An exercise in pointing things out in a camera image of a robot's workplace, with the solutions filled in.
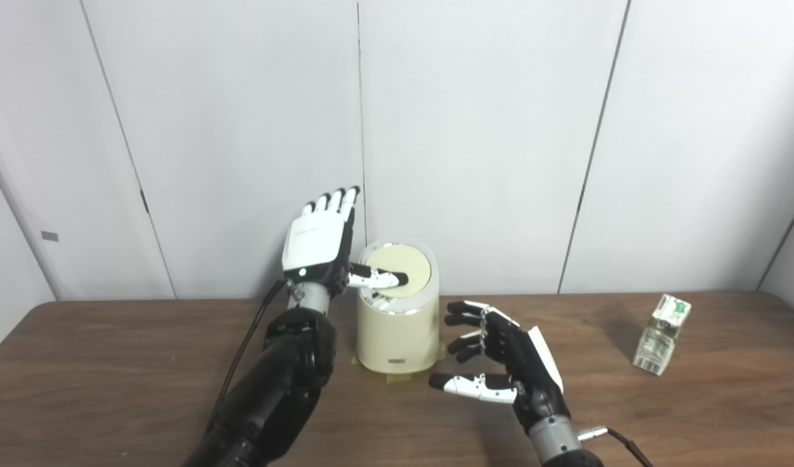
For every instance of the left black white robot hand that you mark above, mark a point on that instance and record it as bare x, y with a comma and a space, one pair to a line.
316, 240

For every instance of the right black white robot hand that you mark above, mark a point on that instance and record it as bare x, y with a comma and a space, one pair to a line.
533, 376

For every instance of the cream round bin lid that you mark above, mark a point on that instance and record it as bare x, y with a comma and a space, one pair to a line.
415, 264

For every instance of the cream-colored bin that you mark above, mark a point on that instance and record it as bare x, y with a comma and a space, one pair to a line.
397, 331

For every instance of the green white milk carton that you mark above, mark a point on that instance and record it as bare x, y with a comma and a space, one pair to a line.
660, 337

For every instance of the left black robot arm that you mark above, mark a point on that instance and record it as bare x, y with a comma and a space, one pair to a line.
274, 389

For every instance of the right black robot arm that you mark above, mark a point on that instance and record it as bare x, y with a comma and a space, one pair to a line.
559, 447

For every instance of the black wall panel hinge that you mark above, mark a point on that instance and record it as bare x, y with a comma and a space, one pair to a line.
144, 201

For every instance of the small grey wall plate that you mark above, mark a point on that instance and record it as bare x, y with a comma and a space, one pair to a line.
50, 236

